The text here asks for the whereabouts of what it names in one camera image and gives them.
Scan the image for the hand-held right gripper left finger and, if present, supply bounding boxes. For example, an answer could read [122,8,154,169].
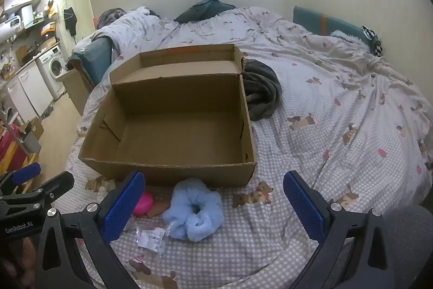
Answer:
[34,170,147,289]

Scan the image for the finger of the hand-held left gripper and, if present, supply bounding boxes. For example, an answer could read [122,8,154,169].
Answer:
[18,171,76,209]
[0,162,42,195]

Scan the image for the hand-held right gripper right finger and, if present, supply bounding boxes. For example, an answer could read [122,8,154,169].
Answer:
[283,170,396,289]

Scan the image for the pink soft item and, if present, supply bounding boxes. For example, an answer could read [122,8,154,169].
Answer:
[133,192,154,217]

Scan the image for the light blue fluffy sock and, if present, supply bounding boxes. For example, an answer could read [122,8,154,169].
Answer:
[162,178,224,242]

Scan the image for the red yellow rack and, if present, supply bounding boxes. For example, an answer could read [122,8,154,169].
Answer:
[0,125,34,174]

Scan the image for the grey bin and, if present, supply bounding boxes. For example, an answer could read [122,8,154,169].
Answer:
[23,133,42,153]

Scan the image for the brown fabric piece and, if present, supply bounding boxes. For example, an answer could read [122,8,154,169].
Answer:
[146,199,171,218]

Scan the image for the clear plastic packet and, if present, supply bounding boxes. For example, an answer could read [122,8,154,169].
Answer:
[135,225,170,254]

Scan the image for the small cardboard box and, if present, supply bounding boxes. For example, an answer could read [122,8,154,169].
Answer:
[23,118,44,141]

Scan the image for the white floor cabinet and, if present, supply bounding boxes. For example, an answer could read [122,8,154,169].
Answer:
[6,64,51,123]

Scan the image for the wooden bedside cabinet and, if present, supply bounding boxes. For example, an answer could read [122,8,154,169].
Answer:
[56,69,93,117]

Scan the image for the dog print checkered duvet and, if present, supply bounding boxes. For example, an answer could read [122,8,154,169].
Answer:
[69,6,433,289]

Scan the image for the white washing machine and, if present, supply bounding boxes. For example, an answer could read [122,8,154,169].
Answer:
[35,45,68,100]

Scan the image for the person's grey pants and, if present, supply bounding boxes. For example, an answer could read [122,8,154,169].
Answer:
[382,204,433,289]

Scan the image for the dark grey cloth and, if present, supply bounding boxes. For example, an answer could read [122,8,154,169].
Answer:
[242,59,283,122]

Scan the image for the teal pillow orange stripe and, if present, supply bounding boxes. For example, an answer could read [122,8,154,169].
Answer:
[68,37,114,88]
[293,5,373,46]

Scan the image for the black hanging garment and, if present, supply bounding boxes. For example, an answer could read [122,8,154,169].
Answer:
[64,7,78,37]

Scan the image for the white fluffy cloth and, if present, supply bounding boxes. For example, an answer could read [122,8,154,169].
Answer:
[330,30,370,47]

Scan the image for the patterned brown pillow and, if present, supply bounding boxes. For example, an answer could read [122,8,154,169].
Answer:
[97,8,126,30]

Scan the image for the black white checkered item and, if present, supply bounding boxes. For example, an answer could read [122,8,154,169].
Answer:
[361,25,384,57]

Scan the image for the dark teal cushion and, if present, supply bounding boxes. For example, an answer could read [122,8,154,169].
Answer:
[174,0,237,24]

